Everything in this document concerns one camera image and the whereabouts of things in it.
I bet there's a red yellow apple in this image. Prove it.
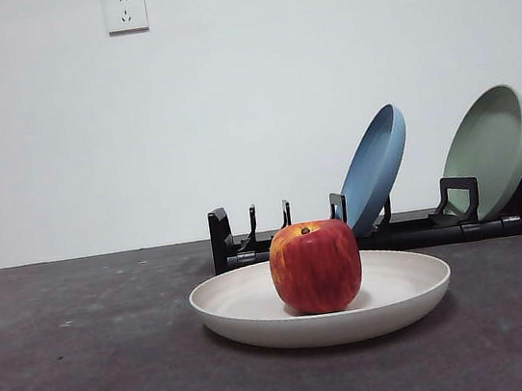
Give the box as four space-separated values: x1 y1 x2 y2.
264 215 368 321

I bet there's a pale cream round plate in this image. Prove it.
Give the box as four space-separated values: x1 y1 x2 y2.
184 235 459 365

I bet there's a blue round plate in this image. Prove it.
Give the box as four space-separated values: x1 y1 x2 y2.
326 101 420 239

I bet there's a black plate rack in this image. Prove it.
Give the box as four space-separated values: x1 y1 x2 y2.
204 164 522 278

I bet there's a green round plate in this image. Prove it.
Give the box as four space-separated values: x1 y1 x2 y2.
431 80 522 226

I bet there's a white wall socket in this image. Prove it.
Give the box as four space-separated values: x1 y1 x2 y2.
103 0 151 37

